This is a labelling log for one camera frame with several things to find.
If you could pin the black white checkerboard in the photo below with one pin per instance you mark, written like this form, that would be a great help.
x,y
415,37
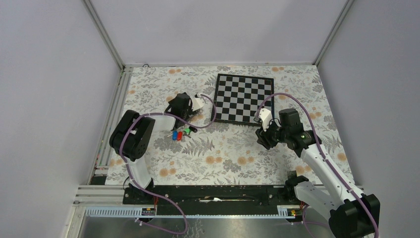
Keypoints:
x,y
238,97

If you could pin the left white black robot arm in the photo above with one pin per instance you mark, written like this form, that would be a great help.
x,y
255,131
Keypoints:
x,y
131,137

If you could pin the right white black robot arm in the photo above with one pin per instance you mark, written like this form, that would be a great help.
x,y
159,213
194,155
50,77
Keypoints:
x,y
349,211

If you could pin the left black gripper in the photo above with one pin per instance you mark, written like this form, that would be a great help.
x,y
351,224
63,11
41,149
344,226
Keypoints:
x,y
189,111

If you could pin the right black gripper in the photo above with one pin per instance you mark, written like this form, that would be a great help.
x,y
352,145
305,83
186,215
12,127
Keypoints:
x,y
263,136

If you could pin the blue key tag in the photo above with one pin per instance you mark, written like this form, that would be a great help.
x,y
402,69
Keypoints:
x,y
174,135

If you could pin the key with black tag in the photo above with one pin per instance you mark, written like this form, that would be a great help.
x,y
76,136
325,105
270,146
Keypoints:
x,y
192,129

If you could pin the red key tag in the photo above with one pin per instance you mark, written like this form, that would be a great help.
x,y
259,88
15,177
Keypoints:
x,y
179,136

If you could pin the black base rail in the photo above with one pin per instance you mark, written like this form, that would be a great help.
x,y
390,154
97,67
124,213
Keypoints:
x,y
215,200

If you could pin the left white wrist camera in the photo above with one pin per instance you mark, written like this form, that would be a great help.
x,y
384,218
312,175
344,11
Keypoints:
x,y
197,103

